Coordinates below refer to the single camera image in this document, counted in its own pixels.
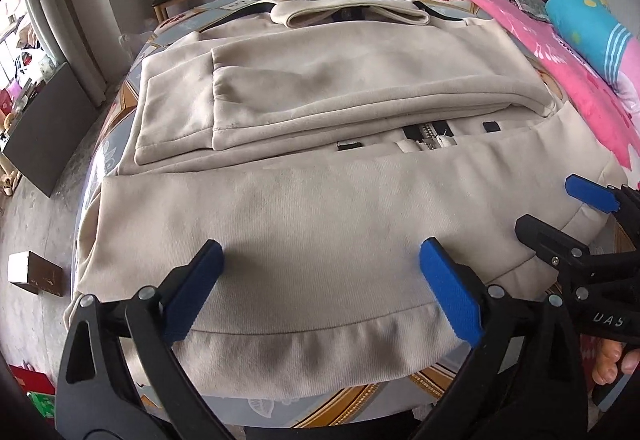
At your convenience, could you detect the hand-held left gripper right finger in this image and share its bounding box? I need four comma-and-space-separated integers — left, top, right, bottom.
410, 237, 593, 440

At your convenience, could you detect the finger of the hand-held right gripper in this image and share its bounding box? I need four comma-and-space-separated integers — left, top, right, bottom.
564, 174, 640, 221
515, 214, 601, 287

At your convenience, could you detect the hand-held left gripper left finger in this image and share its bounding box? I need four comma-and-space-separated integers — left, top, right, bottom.
55, 239, 236, 440

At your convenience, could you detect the cream zip jacket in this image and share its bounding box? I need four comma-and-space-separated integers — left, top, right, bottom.
62, 0, 628, 398

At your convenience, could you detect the person's right hand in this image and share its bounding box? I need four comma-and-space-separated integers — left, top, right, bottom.
591, 337, 640, 388

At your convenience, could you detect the pink floral blanket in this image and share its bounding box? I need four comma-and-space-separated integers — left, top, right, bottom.
397, 0, 640, 166

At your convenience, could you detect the small wooden box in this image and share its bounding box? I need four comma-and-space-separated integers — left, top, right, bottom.
7, 250, 63, 297

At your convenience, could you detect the blue dotted pillow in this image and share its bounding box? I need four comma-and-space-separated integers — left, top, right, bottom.
545, 0, 640, 101

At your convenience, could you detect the red gift bag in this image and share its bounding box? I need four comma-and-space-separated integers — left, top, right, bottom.
7, 362, 56, 396

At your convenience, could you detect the green bottle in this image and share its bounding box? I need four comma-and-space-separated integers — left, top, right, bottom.
27, 392, 56, 421

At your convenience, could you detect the dark grey cabinet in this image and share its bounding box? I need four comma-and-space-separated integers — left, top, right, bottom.
2, 62, 98, 198

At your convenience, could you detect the clear plastic bag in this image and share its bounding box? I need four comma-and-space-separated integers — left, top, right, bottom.
117, 30, 156, 56

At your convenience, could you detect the round table with printed cover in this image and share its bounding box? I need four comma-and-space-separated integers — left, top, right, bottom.
75, 0, 640, 426

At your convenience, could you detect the grey curtain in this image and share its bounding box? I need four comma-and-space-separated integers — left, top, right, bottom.
30, 0, 126, 108

